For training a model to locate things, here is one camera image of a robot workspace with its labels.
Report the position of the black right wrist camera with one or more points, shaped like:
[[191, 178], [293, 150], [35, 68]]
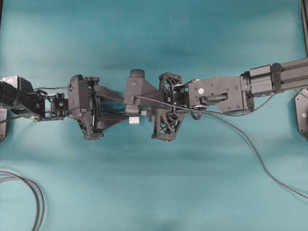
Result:
[[136, 86]]

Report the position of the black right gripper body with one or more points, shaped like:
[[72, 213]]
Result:
[[182, 107]]

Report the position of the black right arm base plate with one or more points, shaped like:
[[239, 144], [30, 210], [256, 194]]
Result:
[[301, 107]]

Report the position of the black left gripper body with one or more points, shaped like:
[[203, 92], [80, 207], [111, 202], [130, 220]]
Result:
[[80, 110]]

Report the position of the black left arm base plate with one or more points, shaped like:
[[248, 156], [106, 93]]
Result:
[[3, 116]]

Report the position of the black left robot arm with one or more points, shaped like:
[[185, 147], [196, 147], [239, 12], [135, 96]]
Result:
[[19, 97]]

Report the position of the white clamp vise with screw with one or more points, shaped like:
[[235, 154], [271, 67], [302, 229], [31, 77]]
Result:
[[135, 117]]

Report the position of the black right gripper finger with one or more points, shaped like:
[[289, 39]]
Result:
[[166, 124], [171, 87]]

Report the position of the black frame post right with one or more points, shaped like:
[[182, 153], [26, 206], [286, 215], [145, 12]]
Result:
[[304, 16]]

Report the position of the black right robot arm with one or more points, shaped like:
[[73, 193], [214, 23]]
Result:
[[233, 96]]

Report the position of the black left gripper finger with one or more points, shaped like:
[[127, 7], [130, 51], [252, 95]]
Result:
[[107, 94], [105, 121]]

